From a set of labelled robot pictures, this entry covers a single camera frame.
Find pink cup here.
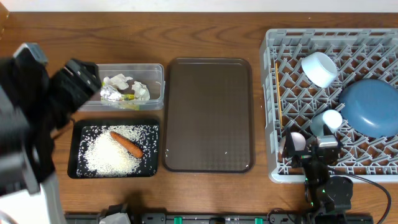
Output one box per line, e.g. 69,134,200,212
279,132,306,154

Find light blue cup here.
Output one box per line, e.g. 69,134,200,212
310,110,343,136

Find green snack wrapper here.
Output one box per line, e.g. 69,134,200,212
99,84,139,110

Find dark blue plate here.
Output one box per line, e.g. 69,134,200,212
339,79,397,138

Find light blue bowl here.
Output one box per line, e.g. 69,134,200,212
301,52,338,88

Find orange carrot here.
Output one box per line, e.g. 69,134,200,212
110,131,144,158

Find wooden chopstick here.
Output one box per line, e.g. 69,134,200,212
275,63,282,125
278,96,283,128

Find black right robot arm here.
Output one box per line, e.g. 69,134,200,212
282,125,353,223

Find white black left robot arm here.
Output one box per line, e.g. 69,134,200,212
1,43,101,223

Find clear plastic waste bin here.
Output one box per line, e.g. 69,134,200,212
80,63,165,111

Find grey dishwasher rack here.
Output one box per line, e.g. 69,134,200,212
259,28,397,184

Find black tray with rice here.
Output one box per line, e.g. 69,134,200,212
68,118,159,179

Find pile of white rice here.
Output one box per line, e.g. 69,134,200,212
76,124,159,178

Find dark brown serving tray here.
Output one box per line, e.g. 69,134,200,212
163,58,255,174

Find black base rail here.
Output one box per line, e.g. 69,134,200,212
65,204,374,224

